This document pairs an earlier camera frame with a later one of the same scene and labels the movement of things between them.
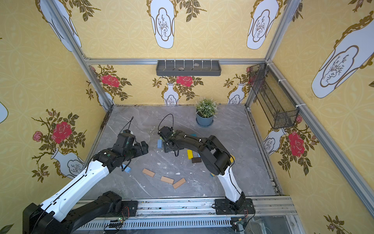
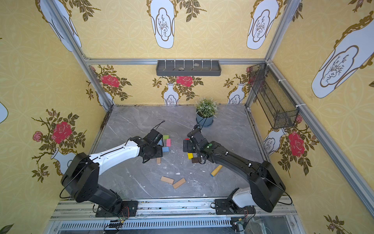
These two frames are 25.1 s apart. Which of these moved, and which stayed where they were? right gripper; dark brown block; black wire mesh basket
Moved: right gripper
Stayed: dark brown block; black wire mesh basket
